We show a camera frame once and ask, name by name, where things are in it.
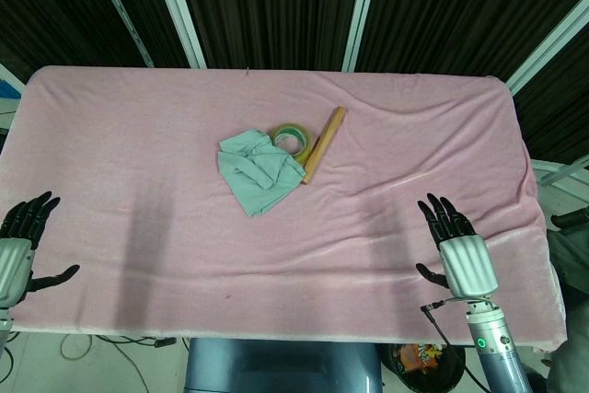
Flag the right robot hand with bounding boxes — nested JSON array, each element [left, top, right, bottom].
[[415, 192, 499, 298]]

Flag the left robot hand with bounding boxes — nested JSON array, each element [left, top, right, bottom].
[[0, 191, 81, 309]]

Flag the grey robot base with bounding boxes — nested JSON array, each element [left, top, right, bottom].
[[183, 336, 384, 393]]

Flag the light green cloth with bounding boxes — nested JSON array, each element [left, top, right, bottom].
[[216, 129, 308, 218]]

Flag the dark chair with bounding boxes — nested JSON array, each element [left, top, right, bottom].
[[545, 208, 589, 393]]

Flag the black bin with colourful contents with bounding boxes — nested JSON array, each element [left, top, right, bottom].
[[390, 341, 466, 393]]

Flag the blue white box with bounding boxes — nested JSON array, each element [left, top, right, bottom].
[[0, 64, 27, 113]]

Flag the pink tablecloth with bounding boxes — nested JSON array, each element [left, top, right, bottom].
[[0, 64, 567, 353]]

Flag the wooden stick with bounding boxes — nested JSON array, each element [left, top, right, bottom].
[[302, 106, 348, 185]]

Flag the green tape roll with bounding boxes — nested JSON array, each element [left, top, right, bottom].
[[269, 121, 315, 164]]

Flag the dark curtain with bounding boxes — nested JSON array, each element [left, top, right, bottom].
[[0, 0, 589, 164]]

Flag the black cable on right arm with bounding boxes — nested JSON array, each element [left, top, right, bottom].
[[421, 296, 484, 393]]

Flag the floor cables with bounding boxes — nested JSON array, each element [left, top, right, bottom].
[[0, 331, 191, 393]]

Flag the white frame bar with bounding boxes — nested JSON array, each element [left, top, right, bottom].
[[146, 0, 207, 70], [341, 0, 385, 73], [84, 0, 155, 67], [505, 15, 589, 96]]

